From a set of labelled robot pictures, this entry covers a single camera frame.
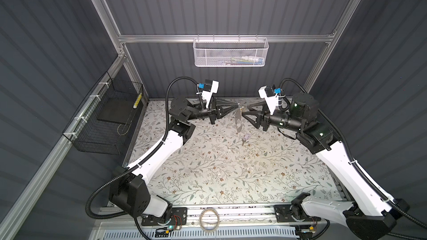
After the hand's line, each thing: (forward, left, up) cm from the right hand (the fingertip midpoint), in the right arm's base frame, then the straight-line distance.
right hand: (249, 110), depth 60 cm
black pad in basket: (+9, +58, -11) cm, 60 cm away
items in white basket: (+44, -2, -8) cm, 45 cm away
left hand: (-3, +4, +3) cm, 6 cm away
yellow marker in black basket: (+17, +52, -13) cm, 56 cm away
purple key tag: (+16, -6, -42) cm, 45 cm away
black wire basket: (+3, +62, -13) cm, 64 cm away
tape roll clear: (-29, +19, -40) cm, 52 cm away
